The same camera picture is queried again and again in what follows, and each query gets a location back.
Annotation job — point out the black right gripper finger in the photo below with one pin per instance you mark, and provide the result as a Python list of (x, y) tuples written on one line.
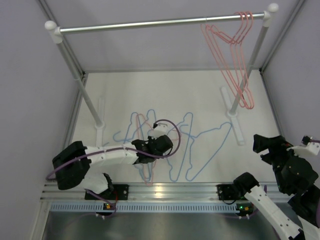
[(261, 143), (267, 158)]

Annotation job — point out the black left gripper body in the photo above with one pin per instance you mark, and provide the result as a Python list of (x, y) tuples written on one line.
[(150, 138)]

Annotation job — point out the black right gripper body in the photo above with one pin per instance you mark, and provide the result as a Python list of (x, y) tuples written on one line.
[(279, 154)]

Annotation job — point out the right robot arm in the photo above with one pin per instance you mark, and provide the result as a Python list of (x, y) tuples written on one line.
[(295, 177)]

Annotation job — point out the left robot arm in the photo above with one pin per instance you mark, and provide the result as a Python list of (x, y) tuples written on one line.
[(86, 166)]

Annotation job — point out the grey clothes rack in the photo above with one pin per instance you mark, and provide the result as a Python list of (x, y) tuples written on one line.
[(57, 34)]

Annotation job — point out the pink hung hanger one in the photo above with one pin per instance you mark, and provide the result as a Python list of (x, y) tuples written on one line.
[(227, 65)]

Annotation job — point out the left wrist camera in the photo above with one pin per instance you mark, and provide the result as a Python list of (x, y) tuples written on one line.
[(159, 129)]

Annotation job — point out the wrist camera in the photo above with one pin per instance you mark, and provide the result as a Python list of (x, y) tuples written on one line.
[(309, 147), (159, 129)]

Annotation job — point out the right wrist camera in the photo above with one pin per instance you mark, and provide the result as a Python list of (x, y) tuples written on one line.
[(309, 147)]

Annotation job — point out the blue wire hanger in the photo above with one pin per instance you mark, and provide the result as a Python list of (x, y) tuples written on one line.
[(150, 120), (203, 147), (124, 173), (176, 166)]

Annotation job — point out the blue wire hanger far left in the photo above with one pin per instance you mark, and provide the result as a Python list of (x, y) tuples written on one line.
[(124, 173)]

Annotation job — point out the blue wire hanger right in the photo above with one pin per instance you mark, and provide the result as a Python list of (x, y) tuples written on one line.
[(203, 147)]

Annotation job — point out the aluminium mounting rail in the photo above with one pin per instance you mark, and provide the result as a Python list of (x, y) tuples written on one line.
[(139, 192)]

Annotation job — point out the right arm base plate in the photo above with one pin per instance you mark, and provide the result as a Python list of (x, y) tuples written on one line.
[(227, 192)]

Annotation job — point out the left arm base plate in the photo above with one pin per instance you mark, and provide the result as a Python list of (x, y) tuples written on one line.
[(118, 192)]

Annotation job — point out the slotted grey cable duct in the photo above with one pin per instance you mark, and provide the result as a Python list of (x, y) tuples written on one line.
[(149, 207)]

